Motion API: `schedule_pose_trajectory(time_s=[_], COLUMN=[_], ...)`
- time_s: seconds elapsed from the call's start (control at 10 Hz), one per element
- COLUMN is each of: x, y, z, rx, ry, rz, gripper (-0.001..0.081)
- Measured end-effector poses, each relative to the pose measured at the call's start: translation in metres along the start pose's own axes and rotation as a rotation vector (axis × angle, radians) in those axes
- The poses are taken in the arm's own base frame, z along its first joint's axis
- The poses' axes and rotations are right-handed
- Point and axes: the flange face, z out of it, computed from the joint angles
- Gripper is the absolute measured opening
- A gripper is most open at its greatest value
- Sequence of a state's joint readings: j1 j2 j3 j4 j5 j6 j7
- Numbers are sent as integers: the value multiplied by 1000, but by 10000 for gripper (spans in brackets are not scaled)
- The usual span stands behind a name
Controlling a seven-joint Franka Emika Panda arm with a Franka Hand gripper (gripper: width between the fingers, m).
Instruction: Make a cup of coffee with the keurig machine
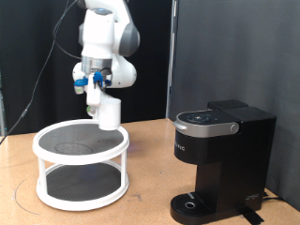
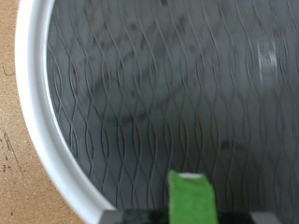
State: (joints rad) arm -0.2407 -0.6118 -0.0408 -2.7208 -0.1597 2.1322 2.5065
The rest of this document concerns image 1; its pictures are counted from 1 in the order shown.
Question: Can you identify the blue mounted wrist camera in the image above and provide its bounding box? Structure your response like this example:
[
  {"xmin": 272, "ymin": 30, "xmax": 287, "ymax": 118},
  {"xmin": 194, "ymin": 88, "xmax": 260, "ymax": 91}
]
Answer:
[{"xmin": 73, "ymin": 77, "xmax": 89, "ymax": 96}]

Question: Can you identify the white mug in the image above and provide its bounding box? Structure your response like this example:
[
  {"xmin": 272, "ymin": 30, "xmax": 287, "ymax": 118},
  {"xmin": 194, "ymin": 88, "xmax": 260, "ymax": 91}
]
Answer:
[{"xmin": 86, "ymin": 97, "xmax": 123, "ymax": 132}]

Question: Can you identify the white two-tier turntable shelf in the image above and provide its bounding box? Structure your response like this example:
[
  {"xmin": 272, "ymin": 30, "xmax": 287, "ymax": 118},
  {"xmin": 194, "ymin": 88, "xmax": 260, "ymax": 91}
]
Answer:
[{"xmin": 32, "ymin": 118, "xmax": 130, "ymax": 212}]

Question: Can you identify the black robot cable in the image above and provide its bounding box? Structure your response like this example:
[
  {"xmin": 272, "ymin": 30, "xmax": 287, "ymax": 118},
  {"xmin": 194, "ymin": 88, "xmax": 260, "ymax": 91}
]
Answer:
[{"xmin": 0, "ymin": 0, "xmax": 113, "ymax": 146}]

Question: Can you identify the black tape strip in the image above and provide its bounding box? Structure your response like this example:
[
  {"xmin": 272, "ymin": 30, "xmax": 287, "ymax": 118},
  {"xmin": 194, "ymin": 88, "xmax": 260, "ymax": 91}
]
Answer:
[{"xmin": 239, "ymin": 210, "xmax": 265, "ymax": 225}]

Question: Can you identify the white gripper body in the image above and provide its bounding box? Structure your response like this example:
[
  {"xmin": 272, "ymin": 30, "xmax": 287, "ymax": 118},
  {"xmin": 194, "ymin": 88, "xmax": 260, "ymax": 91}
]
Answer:
[{"xmin": 85, "ymin": 72, "xmax": 106, "ymax": 107}]

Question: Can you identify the black power cord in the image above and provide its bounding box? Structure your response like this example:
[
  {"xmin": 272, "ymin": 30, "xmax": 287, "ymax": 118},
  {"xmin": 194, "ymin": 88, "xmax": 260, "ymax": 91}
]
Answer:
[{"xmin": 262, "ymin": 190, "xmax": 286, "ymax": 203}]

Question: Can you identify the black Keurig coffee machine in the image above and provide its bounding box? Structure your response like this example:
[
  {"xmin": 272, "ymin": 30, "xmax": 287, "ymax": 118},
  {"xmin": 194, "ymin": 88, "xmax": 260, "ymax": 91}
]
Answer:
[{"xmin": 170, "ymin": 99, "xmax": 278, "ymax": 225}]

